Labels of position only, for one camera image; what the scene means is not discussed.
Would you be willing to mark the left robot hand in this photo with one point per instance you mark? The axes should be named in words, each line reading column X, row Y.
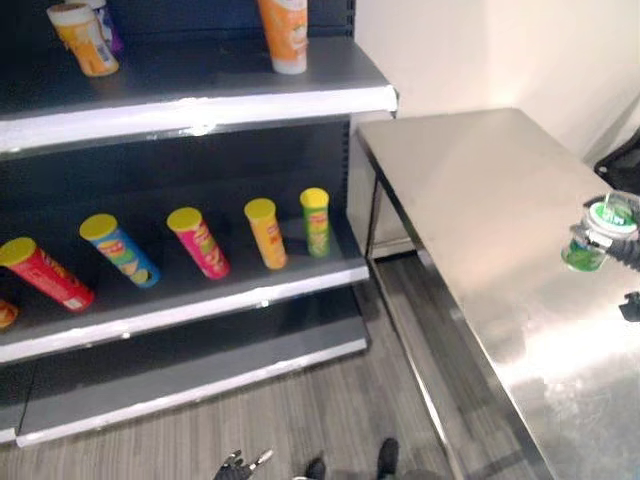
column 239, row 467

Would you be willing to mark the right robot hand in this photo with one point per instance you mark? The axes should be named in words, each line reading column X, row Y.
column 627, row 250

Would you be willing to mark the green cup clear lid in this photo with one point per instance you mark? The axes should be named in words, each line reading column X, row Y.
column 597, row 230

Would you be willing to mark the robot left dark foot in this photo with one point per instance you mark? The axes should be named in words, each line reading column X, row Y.
column 315, row 469

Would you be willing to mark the robot dark foot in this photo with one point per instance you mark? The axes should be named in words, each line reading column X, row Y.
column 315, row 469
column 388, row 457

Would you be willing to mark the stainless steel table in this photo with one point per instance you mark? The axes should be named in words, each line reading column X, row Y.
column 500, row 210

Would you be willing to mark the robot right dark foot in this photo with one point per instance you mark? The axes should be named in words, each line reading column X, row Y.
column 388, row 457

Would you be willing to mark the pink chips can yellow lid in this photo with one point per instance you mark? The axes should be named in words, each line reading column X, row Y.
column 202, row 245

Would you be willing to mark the orange chips can yellow lid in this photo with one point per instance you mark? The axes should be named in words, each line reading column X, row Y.
column 270, row 235

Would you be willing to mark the blue chips can yellow lid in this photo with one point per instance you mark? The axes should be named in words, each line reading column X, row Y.
column 122, row 252

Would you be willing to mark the green chips can yellow lid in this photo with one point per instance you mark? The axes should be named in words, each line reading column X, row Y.
column 316, row 225

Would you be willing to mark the red chips can yellow lid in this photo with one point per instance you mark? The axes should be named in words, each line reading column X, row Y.
column 45, row 275

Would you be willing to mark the orange snack pack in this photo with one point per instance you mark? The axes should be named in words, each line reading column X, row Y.
column 6, row 314

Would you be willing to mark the dark grey shop shelf unit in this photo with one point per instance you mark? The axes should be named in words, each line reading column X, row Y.
column 210, row 115

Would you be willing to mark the tall orange cup white base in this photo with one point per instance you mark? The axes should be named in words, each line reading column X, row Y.
column 287, row 35

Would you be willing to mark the yellow-orange cup white rim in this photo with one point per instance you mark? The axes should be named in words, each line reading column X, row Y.
column 87, row 40

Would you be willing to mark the purple and white cup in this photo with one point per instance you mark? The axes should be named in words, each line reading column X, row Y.
column 111, row 27

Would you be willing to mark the black object by wall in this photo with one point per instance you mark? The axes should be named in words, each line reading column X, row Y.
column 622, row 160

